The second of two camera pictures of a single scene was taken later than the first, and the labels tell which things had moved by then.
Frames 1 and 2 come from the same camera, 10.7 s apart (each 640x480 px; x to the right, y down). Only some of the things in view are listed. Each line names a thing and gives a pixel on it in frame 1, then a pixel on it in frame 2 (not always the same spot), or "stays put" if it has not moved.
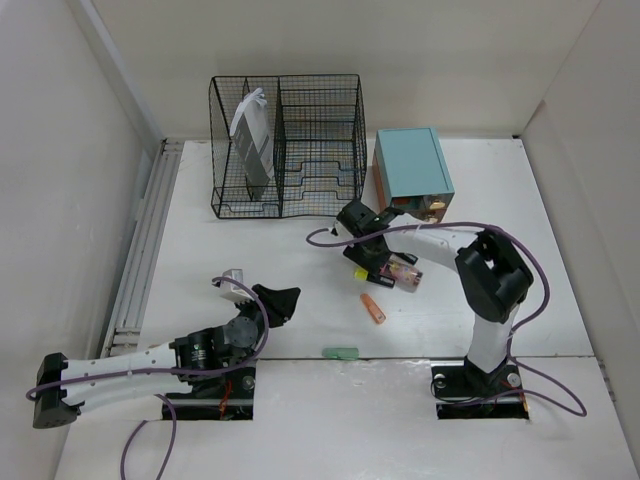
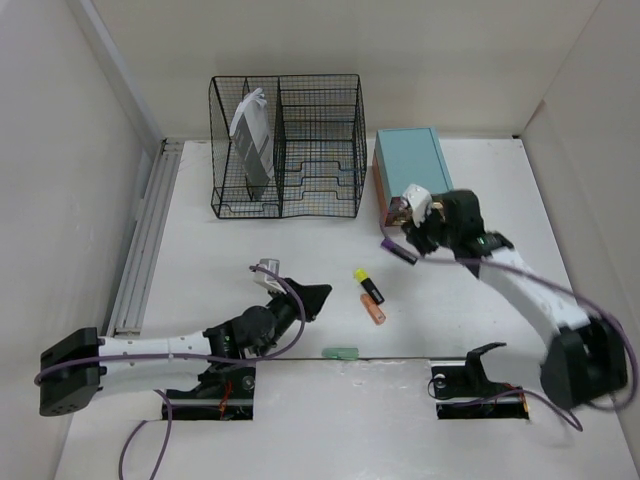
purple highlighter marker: (408, 257) stays put
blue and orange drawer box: (410, 173) stays put
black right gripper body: (357, 236) → (433, 232)
